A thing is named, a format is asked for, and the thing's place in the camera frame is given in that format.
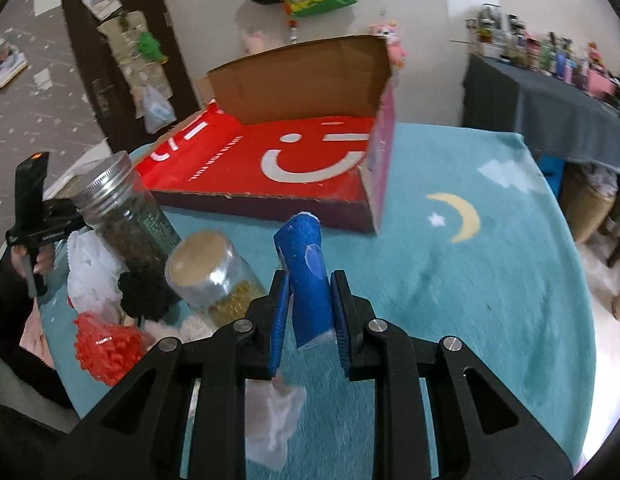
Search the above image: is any blue cloth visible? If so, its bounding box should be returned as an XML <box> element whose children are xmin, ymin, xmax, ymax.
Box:
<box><xmin>273</xmin><ymin>212</ymin><xmax>336</xmax><ymax>350</ymax></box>

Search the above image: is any group of cosmetic bottles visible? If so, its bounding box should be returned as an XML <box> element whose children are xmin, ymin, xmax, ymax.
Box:
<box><xmin>465</xmin><ymin>4</ymin><xmax>620</xmax><ymax>117</ymax></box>

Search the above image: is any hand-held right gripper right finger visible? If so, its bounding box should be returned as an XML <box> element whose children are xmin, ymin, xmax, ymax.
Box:
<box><xmin>330</xmin><ymin>270</ymin><xmax>576</xmax><ymax>480</ymax></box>

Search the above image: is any small jar with yellow contents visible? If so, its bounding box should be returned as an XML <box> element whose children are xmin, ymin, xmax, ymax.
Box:
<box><xmin>165</xmin><ymin>231</ymin><xmax>266</xmax><ymax>329</ymax></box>

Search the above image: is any red mesh sponge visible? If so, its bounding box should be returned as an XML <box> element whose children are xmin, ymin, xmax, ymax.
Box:
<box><xmin>72</xmin><ymin>311</ymin><xmax>148</xmax><ymax>387</ymax></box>

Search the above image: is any person's left hand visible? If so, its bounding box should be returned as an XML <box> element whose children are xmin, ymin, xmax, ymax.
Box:
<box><xmin>10</xmin><ymin>244</ymin><xmax>58</xmax><ymax>292</ymax></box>

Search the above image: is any pink rabbit plush toy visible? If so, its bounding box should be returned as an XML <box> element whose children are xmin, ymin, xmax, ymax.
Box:
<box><xmin>238</xmin><ymin>25</ymin><xmax>275</xmax><ymax>57</ymax></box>

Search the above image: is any blue plastic crate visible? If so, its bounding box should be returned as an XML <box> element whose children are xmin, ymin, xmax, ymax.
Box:
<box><xmin>537</xmin><ymin>155</ymin><xmax>566</xmax><ymax>196</ymax></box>

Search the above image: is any orange white pole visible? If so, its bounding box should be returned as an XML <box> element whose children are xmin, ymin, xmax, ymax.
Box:
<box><xmin>285</xmin><ymin>0</ymin><xmax>301</xmax><ymax>44</ymax></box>

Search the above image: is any white tissue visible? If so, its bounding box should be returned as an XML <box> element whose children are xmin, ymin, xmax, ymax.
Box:
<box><xmin>245</xmin><ymin>379</ymin><xmax>307</xmax><ymax>472</ymax></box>

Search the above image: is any white mesh bath pouf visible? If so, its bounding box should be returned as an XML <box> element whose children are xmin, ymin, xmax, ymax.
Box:
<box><xmin>66</xmin><ymin>232</ymin><xmax>123</xmax><ymax>316</ymax></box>

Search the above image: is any table with grey cloth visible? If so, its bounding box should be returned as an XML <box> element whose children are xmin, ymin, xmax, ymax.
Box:
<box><xmin>462</xmin><ymin>54</ymin><xmax>620</xmax><ymax>179</ymax></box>

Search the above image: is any translucent plastic bag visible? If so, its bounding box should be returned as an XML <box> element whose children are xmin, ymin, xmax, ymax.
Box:
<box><xmin>141</xmin><ymin>82</ymin><xmax>177</xmax><ymax>135</ymax></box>

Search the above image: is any pink hamster plush toy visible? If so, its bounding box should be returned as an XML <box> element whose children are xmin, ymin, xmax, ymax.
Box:
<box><xmin>371</xmin><ymin>20</ymin><xmax>409</xmax><ymax>69</ymax></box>

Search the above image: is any tall glass jar metal lid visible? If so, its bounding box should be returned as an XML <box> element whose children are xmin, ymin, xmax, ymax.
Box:
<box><xmin>70</xmin><ymin>151</ymin><xmax>183</xmax><ymax>287</ymax></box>

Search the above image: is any framed wall photo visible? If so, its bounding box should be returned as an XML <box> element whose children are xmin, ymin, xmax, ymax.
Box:
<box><xmin>0</xmin><ymin>35</ymin><xmax>30</xmax><ymax>86</ymax></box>

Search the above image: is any green plush toy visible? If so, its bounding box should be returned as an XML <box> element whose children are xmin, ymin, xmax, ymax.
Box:
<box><xmin>136</xmin><ymin>31</ymin><xmax>169</xmax><ymax>65</ymax></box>

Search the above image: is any paper photo on door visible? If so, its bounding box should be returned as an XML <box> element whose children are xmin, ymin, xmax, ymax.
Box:
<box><xmin>80</xmin><ymin>0</ymin><xmax>122</xmax><ymax>21</ymax></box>

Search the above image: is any black fluffy hair tie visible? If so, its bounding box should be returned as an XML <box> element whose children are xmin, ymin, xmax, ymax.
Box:
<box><xmin>118</xmin><ymin>270</ymin><xmax>179</xmax><ymax>322</ymax></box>

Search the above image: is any red cardboard box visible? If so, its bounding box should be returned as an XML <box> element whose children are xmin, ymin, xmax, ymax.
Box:
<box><xmin>134</xmin><ymin>35</ymin><xmax>397</xmax><ymax>234</ymax></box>

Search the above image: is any door handle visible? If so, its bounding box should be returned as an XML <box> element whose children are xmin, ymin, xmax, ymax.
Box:
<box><xmin>92</xmin><ymin>79</ymin><xmax>115</xmax><ymax>116</ymax></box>

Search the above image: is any person's left forearm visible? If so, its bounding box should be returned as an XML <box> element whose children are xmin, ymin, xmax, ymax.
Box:
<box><xmin>0</xmin><ymin>260</ymin><xmax>76</xmax><ymax>411</ymax></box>

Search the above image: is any beige hanging door organizer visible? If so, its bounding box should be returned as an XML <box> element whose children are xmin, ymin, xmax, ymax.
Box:
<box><xmin>97</xmin><ymin>10</ymin><xmax>173</xmax><ymax>121</ymax></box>

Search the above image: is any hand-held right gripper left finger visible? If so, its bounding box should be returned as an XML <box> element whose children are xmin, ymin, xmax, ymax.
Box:
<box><xmin>40</xmin><ymin>270</ymin><xmax>293</xmax><ymax>480</ymax></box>

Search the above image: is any dark brown door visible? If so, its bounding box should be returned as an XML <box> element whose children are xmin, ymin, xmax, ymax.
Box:
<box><xmin>60</xmin><ymin>0</ymin><xmax>201</xmax><ymax>149</ymax></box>

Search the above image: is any wicker basket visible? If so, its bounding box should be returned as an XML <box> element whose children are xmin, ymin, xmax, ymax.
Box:
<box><xmin>560</xmin><ymin>165</ymin><xmax>619</xmax><ymax>244</ymax></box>

